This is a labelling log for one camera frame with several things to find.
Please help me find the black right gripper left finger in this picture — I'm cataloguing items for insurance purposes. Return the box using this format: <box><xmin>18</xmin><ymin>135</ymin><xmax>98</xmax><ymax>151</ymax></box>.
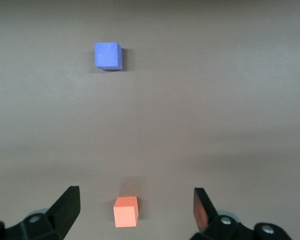
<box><xmin>0</xmin><ymin>185</ymin><xmax>81</xmax><ymax>240</ymax></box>

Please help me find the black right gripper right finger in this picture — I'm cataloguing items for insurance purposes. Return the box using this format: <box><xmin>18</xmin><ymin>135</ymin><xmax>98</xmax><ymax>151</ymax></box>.
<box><xmin>191</xmin><ymin>187</ymin><xmax>292</xmax><ymax>240</ymax></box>

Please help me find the orange foam block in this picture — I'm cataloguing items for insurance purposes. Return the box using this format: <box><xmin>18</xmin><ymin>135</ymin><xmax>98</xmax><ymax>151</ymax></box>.
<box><xmin>113</xmin><ymin>196</ymin><xmax>140</xmax><ymax>228</ymax></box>

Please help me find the purple foam block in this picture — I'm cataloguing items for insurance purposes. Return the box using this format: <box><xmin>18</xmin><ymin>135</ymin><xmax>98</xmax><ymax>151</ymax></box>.
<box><xmin>93</xmin><ymin>41</ymin><xmax>123</xmax><ymax>72</ymax></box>

